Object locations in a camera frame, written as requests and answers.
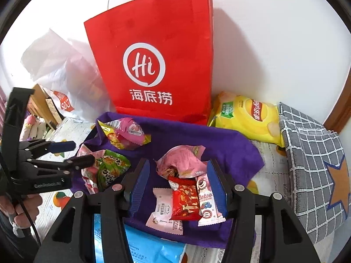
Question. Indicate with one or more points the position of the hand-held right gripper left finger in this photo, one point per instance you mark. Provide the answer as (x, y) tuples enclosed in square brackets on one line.
[(138, 191)]

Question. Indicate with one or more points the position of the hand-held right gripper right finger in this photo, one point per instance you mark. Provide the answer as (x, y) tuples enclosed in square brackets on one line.
[(218, 189)]

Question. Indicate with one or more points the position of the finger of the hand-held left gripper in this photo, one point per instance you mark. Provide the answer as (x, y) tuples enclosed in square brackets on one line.
[(63, 146), (79, 161)]

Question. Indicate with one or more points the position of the pink white snack packet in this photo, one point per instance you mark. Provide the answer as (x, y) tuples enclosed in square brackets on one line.
[(89, 175)]

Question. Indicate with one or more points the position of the pink white bar packet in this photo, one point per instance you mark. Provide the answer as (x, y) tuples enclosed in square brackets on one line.
[(207, 205)]

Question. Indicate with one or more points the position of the pale pink packet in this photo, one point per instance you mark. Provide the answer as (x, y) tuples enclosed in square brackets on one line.
[(161, 213)]

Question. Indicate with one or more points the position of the green snack packet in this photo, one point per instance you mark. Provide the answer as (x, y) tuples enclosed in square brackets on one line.
[(112, 167)]

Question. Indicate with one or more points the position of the red snack packet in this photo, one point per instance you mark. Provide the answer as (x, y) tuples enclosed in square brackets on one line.
[(183, 200)]

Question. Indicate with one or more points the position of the pink round snack packet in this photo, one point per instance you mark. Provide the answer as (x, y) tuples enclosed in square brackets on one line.
[(131, 128)]

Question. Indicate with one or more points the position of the person's left hand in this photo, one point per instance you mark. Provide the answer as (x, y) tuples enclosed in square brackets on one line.
[(30, 206)]

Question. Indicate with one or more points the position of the pastel plush toys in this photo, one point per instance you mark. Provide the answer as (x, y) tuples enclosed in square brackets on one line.
[(35, 127)]

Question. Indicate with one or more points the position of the purple cloth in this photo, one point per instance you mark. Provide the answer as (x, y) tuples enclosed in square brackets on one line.
[(233, 153)]

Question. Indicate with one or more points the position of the cardboard boxes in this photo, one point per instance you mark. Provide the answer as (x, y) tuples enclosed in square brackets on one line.
[(44, 101)]

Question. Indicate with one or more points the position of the blue tissue pack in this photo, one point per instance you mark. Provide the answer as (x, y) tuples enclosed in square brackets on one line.
[(153, 249)]

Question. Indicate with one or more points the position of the yellow chips bag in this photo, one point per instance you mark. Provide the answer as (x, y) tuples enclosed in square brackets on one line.
[(246, 117)]

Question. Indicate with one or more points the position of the white plastic bag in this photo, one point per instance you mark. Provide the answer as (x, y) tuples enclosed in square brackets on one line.
[(54, 68)]

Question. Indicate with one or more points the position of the grey checkered cloth bag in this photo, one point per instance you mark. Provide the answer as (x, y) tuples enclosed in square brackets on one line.
[(307, 153)]

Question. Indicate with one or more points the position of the red paper bag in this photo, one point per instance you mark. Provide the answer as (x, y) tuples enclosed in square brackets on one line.
[(153, 33)]

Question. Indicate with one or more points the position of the wooden frame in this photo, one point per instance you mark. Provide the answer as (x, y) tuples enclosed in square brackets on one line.
[(340, 115)]

